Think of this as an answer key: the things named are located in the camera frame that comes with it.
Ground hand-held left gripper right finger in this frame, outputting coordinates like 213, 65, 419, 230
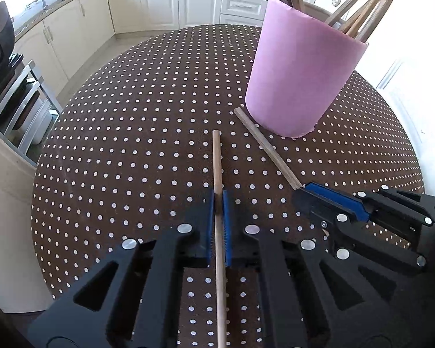
222, 189, 411, 348

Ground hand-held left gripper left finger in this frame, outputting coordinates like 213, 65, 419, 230
27, 189, 216, 348

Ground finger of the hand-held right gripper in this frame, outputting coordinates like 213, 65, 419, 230
292, 188, 427, 275
305, 182, 435, 240

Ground wooden chopstick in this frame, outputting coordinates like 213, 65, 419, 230
234, 108, 330, 235
212, 130, 228, 348

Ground pink cup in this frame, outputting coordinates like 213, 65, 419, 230
245, 0, 369, 139

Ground brown polka dot tablecloth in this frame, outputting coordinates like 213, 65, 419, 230
31, 25, 425, 348

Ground beige wooden door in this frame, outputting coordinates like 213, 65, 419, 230
0, 121, 57, 314

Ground white base cabinets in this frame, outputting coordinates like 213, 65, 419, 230
14, 0, 320, 97

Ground metal shelf rack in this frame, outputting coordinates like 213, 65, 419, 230
0, 54, 63, 162

